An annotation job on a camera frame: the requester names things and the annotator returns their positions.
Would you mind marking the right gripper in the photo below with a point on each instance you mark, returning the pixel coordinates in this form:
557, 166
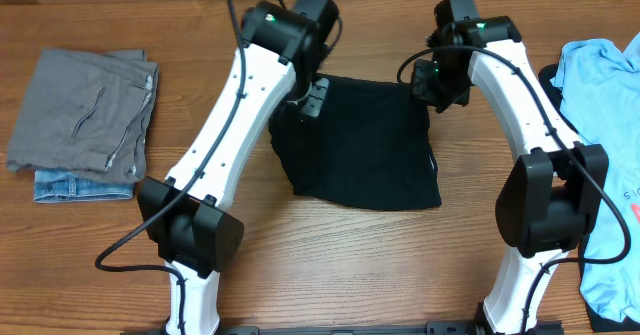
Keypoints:
422, 81

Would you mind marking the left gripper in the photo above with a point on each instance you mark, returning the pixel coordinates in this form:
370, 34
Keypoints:
314, 105

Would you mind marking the black shorts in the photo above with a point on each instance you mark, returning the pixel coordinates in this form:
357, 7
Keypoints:
368, 148

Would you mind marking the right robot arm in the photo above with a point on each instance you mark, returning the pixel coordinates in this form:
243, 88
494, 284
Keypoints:
550, 199

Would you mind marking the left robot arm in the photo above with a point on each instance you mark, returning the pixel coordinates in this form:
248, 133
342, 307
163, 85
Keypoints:
278, 58

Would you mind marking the black garment under shirt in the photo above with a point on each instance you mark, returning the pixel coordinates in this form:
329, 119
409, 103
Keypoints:
598, 323

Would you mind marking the folded grey shorts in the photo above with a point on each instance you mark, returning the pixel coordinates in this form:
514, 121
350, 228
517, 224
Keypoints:
86, 113

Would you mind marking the folded blue jeans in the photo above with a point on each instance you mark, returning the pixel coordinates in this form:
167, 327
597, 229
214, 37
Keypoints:
60, 186

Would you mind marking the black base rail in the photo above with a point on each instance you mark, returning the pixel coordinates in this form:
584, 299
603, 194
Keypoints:
350, 329

